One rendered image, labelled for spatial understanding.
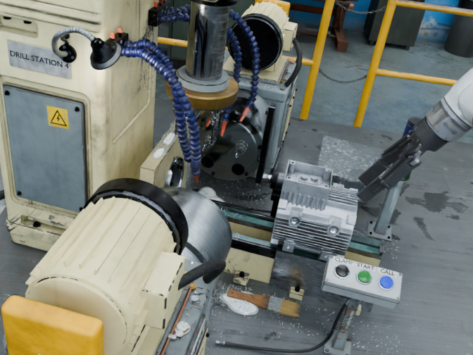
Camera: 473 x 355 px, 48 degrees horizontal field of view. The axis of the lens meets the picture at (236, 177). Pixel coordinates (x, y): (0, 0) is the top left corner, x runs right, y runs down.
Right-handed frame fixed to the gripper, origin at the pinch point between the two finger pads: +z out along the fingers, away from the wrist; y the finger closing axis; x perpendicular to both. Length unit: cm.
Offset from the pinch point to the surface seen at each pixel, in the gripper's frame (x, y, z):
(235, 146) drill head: -26.0, -25.8, 31.1
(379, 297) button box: 13.6, 21.5, 10.0
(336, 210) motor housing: 0.9, -1.8, 12.9
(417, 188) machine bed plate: 43, -70, 20
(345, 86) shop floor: 59, -350, 102
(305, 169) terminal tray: -10.2, -10.6, 13.9
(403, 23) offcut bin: 85, -484, 52
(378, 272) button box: 11.2, 16.8, 8.0
